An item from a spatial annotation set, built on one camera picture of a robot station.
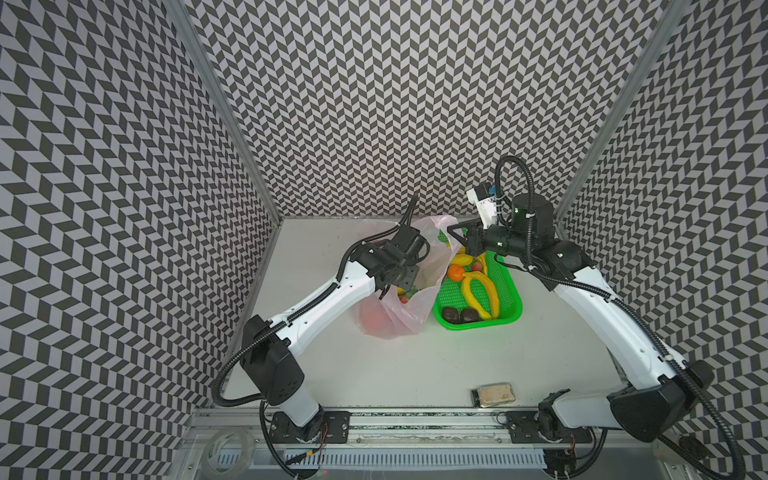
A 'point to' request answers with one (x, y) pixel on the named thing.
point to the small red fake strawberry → (477, 266)
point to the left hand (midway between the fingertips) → (400, 272)
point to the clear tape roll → (228, 453)
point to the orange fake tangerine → (455, 272)
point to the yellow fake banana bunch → (463, 259)
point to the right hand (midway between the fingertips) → (449, 237)
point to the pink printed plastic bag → (399, 311)
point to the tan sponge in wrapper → (492, 393)
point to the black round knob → (693, 446)
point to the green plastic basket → (477, 290)
